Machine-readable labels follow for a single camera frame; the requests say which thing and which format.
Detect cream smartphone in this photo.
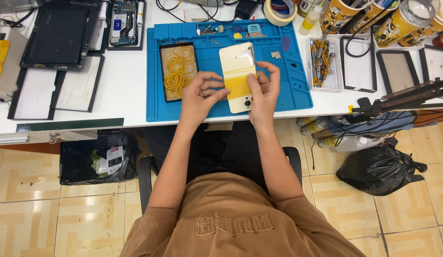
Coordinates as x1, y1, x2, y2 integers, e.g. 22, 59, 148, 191
219, 42, 258, 115

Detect black tablet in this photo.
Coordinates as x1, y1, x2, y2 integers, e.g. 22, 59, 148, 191
20, 0, 102, 72

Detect pile of loose yellow rubber bands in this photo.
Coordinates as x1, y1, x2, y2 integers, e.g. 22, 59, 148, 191
163, 46, 196, 100

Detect black tray under opened phone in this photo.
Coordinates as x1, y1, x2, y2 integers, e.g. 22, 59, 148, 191
107, 0, 147, 51

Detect blue silicone repair mat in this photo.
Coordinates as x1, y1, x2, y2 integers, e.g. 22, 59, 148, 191
146, 19, 314, 123

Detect person's right hand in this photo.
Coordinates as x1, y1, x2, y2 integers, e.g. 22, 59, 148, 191
247, 61, 281, 131

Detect yellow printed cup clear lid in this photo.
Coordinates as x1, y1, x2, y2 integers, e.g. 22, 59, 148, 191
373, 0, 441, 48

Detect opened phone with circuit board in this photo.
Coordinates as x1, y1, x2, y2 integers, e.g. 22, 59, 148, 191
109, 0, 139, 47

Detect person's brown shirt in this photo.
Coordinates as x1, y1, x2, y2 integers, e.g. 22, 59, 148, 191
120, 172, 368, 257

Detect black looped cable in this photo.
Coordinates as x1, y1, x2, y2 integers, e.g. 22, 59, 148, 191
345, 14, 386, 58

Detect white plastic bottle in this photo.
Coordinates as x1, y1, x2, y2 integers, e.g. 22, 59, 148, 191
330, 135, 386, 153

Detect yellow rubber band wrapping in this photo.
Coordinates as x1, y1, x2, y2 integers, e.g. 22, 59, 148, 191
223, 73, 257, 101

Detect bunch of yellow grey screwdrivers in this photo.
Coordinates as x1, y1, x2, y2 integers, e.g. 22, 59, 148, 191
310, 30, 336, 88

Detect blue cloth bag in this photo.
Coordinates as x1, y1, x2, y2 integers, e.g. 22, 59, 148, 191
327, 111, 416, 138

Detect beige masking tape roll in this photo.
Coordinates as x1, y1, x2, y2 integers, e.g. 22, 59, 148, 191
263, 0, 298, 27

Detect black framed grey tray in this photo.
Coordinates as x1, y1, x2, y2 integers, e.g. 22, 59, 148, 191
376, 50, 421, 95

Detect yellow labelled spray can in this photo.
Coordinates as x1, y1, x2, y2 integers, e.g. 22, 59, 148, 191
296, 116, 331, 127
317, 136, 350, 148
301, 119, 330, 136

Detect trash bin with black liner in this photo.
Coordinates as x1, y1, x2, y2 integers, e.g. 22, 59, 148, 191
59, 133, 142, 186

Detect person's black trousers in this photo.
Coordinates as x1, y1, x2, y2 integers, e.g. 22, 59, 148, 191
143, 121, 290, 195

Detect grey flat panel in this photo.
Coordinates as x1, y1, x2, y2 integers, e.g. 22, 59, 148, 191
0, 27, 29, 102

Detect black office chair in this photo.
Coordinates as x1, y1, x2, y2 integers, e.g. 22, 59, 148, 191
138, 146, 303, 215

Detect black tray with beige bottom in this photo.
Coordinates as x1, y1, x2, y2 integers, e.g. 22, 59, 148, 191
159, 42, 200, 103

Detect white screwdriver tray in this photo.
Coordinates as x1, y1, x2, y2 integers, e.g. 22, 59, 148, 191
306, 36, 344, 93

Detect black plastic garbage bag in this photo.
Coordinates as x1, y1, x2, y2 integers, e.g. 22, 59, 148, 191
336, 137, 428, 196

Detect small clear bottle yellow liquid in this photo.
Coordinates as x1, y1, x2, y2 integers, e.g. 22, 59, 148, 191
299, 2, 324, 36

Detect black framed white tray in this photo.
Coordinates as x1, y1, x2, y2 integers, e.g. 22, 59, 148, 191
419, 44, 443, 84
7, 68, 67, 121
340, 35, 378, 93
52, 54, 105, 113

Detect blue pry card tool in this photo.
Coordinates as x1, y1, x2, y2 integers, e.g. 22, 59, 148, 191
247, 24, 268, 38

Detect person's left hand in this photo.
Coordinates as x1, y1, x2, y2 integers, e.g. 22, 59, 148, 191
179, 71, 231, 125

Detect white tray under cups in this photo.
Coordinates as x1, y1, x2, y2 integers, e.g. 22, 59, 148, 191
371, 34, 425, 52

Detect yellow printed tool cup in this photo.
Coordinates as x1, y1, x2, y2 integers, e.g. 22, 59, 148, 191
398, 14, 443, 48
320, 0, 374, 34
345, 0, 400, 34

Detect black power adapter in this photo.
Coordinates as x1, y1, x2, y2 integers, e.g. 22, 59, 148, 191
235, 0, 259, 20

